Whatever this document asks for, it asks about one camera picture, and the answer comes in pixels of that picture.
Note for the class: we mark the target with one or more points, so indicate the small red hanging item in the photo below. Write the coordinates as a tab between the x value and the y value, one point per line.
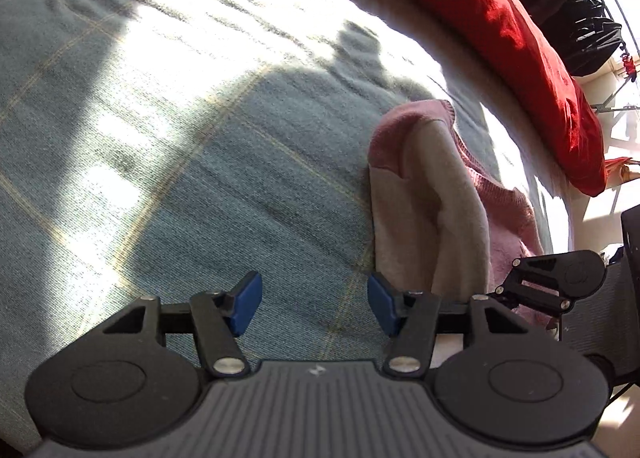
628	66

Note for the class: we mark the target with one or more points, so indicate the pink and white sweater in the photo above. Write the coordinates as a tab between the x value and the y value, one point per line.
425	188

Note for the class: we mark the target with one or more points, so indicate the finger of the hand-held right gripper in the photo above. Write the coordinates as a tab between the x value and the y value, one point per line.
537	295

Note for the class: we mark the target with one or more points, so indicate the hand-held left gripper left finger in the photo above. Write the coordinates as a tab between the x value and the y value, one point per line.
245	300

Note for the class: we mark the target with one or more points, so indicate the red quilt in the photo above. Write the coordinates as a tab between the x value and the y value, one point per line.
525	37

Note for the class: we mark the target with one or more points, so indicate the metal drying rack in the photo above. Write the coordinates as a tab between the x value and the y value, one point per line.
620	108

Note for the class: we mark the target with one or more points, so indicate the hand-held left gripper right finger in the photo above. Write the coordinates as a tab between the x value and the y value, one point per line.
382	303

